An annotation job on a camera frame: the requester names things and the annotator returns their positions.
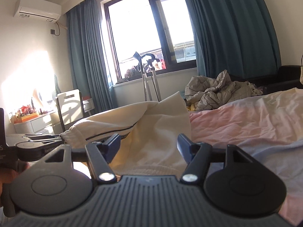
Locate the white wall air conditioner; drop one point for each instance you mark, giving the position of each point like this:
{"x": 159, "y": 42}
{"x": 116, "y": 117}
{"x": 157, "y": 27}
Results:
{"x": 38, "y": 9}

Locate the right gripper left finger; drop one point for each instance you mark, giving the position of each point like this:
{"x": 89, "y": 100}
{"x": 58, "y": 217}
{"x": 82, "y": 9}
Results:
{"x": 100, "y": 155}

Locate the dark framed window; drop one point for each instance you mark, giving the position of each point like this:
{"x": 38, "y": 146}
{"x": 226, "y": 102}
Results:
{"x": 159, "y": 28}

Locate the left teal curtain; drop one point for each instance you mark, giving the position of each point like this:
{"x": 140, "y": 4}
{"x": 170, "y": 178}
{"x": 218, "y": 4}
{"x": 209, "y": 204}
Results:
{"x": 89, "y": 71}

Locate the crumpled grey beige quilt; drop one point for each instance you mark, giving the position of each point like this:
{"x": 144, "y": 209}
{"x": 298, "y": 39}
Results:
{"x": 203, "y": 93}

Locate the cream white sweatpants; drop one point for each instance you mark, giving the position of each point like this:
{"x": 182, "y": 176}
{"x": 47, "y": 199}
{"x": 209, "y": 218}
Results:
{"x": 148, "y": 131}

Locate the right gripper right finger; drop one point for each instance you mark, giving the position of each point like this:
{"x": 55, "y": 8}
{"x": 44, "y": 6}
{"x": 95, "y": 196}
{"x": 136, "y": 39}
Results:
{"x": 197, "y": 158}

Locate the black sofa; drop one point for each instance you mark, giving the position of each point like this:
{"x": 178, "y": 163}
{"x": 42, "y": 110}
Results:
{"x": 286, "y": 78}

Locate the orange tray with trinkets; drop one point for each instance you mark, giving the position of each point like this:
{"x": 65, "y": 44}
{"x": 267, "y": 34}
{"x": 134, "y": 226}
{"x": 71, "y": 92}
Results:
{"x": 25, "y": 113}

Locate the white black chair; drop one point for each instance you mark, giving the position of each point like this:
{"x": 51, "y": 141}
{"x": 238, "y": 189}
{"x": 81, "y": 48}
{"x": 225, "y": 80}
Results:
{"x": 70, "y": 108}

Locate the white drawer desk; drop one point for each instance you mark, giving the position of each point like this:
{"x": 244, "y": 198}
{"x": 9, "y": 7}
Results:
{"x": 49, "y": 123}

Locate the teal curtain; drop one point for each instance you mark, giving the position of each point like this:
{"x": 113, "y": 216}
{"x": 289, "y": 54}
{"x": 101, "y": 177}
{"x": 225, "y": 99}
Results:
{"x": 234, "y": 35}
{"x": 89, "y": 71}

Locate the right teal curtain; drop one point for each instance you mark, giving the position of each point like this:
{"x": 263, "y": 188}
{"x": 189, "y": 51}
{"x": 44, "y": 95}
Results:
{"x": 234, "y": 35}

